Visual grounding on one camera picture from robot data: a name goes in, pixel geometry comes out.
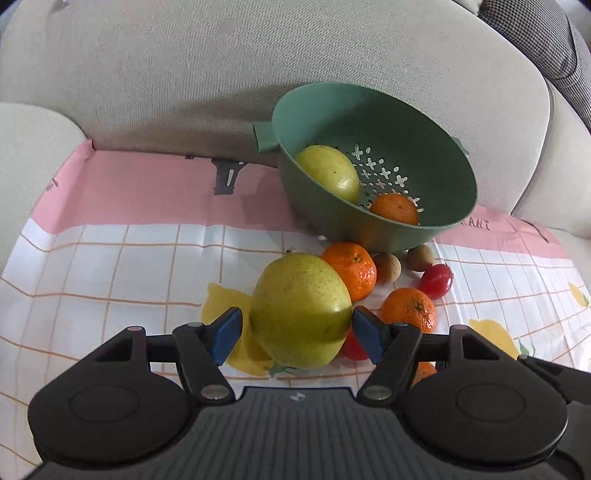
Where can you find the beige sofa armrest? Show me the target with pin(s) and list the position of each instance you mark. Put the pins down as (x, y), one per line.
(32, 147)

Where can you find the large yellow-green pear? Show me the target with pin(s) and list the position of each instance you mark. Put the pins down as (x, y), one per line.
(300, 304)

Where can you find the black and white checked pillow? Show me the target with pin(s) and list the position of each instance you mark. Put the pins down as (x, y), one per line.
(545, 41)

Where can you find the green colander bowl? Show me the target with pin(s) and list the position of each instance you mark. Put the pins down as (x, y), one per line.
(323, 120)

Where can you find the beige sofa back cushion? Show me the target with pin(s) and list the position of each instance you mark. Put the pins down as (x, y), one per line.
(231, 69)

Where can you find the pink and white printed cloth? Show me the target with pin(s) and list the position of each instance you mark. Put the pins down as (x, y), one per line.
(138, 277)

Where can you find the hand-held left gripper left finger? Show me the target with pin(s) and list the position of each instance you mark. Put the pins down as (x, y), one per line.
(228, 333)

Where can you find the orange tangerine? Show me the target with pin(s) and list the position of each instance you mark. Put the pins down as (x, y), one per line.
(395, 208)
(355, 272)
(424, 371)
(408, 309)

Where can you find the red cherry tomato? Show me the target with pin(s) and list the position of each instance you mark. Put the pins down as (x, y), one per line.
(352, 348)
(436, 279)

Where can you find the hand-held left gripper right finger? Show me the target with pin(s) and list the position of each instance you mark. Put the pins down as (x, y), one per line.
(367, 331)

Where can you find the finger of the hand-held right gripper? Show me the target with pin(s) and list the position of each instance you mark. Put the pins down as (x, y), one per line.
(558, 376)

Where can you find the brown longan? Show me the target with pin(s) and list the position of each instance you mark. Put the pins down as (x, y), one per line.
(388, 267)
(420, 257)

